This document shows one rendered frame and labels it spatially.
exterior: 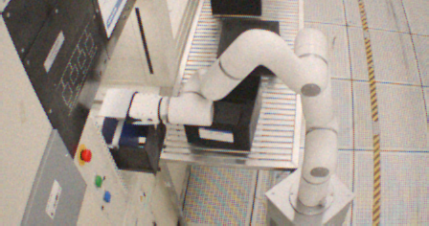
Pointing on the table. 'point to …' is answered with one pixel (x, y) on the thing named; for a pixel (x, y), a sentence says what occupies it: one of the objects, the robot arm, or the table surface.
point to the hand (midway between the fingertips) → (118, 106)
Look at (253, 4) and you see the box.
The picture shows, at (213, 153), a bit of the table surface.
